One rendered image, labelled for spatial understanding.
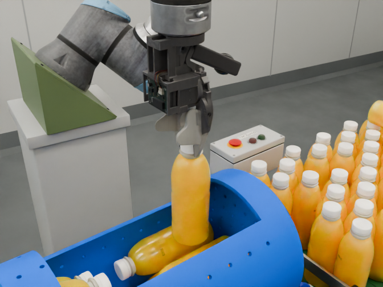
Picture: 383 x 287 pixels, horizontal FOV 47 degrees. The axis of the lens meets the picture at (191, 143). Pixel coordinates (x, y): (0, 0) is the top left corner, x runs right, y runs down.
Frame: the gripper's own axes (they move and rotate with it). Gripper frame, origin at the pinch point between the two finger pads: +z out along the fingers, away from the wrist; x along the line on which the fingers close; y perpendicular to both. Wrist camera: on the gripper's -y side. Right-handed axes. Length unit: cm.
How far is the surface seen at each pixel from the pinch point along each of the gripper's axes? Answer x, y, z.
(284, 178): -2.8, -29.9, 20.5
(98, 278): 6.1, 22.3, 13.7
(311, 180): 1.2, -35.1, 20.9
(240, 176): 3.6, -9.1, 8.4
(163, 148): -199, -123, 133
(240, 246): 15.0, 1.1, 12.3
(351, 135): -6, -62, 20
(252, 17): -243, -254, 55
